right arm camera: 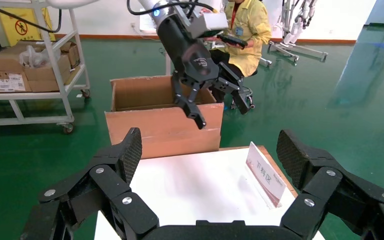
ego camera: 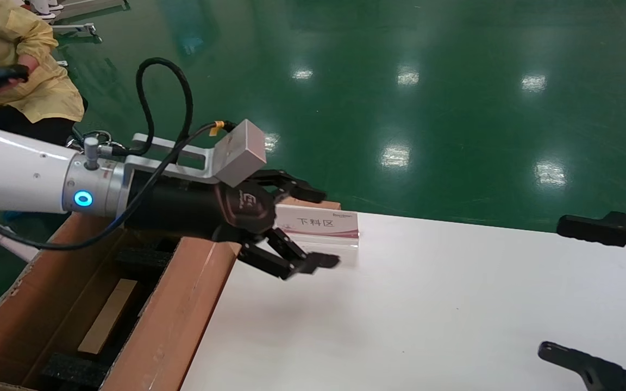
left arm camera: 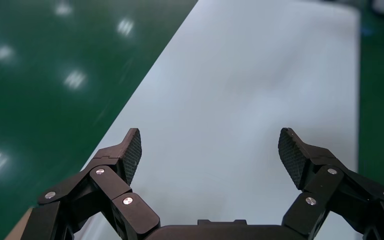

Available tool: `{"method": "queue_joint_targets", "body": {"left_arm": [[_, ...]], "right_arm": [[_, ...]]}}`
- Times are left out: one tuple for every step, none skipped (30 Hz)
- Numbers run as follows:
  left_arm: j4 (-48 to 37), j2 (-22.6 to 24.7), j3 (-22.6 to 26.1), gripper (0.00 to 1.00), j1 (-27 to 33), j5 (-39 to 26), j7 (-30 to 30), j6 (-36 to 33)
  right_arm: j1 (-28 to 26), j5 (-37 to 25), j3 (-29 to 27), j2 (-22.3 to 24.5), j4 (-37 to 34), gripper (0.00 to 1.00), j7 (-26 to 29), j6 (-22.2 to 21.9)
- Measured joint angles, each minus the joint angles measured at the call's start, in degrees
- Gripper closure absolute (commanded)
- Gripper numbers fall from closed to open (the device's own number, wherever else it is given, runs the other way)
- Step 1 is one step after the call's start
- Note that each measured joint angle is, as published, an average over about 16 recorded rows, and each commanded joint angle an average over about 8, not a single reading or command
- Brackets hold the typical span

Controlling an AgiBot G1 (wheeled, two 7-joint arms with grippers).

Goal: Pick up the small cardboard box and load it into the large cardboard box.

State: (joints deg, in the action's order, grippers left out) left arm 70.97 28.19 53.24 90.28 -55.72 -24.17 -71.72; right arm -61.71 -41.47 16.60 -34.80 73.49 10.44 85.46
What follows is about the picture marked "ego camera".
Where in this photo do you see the chrome base swivel stool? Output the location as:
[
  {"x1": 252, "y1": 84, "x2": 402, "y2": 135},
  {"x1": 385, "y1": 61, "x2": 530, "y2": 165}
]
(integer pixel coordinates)
[{"x1": 66, "y1": 129, "x2": 130, "y2": 159}]

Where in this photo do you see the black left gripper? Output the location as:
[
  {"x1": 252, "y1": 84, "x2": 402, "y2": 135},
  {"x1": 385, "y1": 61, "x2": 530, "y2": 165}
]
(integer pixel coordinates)
[{"x1": 125, "y1": 169, "x2": 341, "y2": 282}]

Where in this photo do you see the grey metal equipment frame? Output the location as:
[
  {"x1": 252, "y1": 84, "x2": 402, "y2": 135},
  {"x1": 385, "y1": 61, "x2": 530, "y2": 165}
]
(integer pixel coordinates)
[{"x1": 52, "y1": 0, "x2": 130, "y2": 40}]

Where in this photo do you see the white slanted metal pole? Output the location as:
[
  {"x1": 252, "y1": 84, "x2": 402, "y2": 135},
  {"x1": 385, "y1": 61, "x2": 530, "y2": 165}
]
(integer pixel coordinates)
[{"x1": 0, "y1": 209, "x2": 40, "y2": 263}]

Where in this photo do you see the acrylic sign with red print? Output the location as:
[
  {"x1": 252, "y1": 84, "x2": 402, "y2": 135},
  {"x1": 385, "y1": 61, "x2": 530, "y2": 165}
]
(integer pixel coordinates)
[{"x1": 274, "y1": 205, "x2": 360, "y2": 268}]

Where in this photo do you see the brown wooden board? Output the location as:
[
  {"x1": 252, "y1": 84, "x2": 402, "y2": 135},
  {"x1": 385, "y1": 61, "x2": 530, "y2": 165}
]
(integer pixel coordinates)
[{"x1": 278, "y1": 197, "x2": 342, "y2": 212}]

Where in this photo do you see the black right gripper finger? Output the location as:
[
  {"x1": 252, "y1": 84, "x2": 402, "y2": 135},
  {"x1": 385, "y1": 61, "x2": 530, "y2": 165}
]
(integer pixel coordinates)
[
  {"x1": 537, "y1": 342, "x2": 626, "y2": 391},
  {"x1": 555, "y1": 212, "x2": 626, "y2": 270}
]

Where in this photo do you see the person in yellow coat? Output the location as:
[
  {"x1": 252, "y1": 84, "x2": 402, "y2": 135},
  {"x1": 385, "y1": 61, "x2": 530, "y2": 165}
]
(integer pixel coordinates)
[{"x1": 0, "y1": 0, "x2": 86, "y2": 147}]

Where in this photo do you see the thin cable with yellow tag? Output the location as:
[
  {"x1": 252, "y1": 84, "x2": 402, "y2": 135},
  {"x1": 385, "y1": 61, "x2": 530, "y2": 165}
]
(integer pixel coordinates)
[{"x1": 164, "y1": 120, "x2": 237, "y2": 166}]

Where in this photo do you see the large open cardboard box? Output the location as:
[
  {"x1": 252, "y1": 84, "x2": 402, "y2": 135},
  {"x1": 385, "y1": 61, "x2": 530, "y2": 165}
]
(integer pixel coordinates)
[{"x1": 0, "y1": 211, "x2": 241, "y2": 391}]

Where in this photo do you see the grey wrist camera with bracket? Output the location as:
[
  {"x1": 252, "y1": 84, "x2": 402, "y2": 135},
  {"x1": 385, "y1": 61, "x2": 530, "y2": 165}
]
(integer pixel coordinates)
[{"x1": 128, "y1": 119, "x2": 268, "y2": 188}]

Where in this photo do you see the operator bare hand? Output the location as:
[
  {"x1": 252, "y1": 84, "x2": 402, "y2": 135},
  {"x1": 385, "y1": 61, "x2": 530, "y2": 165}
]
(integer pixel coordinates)
[{"x1": 15, "y1": 53, "x2": 40, "y2": 75}]

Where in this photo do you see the small cardboard box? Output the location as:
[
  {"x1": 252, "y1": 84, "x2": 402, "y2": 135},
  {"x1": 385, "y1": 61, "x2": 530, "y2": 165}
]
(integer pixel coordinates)
[{"x1": 77, "y1": 278, "x2": 139, "y2": 355}]

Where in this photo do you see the thick black cable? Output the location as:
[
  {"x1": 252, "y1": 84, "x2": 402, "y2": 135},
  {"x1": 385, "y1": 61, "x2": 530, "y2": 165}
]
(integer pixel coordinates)
[{"x1": 0, "y1": 56, "x2": 195, "y2": 251}]

